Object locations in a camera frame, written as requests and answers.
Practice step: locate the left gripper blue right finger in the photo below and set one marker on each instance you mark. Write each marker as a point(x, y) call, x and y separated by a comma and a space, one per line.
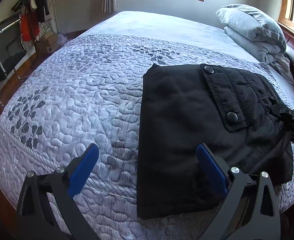
point(218, 178)

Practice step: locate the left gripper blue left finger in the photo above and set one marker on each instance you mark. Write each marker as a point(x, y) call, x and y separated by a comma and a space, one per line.
point(80, 169)

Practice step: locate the black pants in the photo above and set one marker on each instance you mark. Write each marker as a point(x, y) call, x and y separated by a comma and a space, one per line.
point(227, 109)

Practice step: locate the bed with quilted bedspread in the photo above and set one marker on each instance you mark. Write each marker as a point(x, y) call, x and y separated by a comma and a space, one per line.
point(89, 91)

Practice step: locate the folded grey duvet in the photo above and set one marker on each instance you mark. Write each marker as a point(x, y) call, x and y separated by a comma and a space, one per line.
point(258, 34)

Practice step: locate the black chrome chair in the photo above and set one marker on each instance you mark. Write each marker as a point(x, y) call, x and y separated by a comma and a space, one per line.
point(12, 49)

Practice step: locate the wooden coat rack with clothes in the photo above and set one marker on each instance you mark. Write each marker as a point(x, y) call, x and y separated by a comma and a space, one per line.
point(33, 13)

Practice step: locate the cardboard boxes by wall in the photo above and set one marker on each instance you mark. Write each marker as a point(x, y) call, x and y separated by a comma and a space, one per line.
point(46, 41)

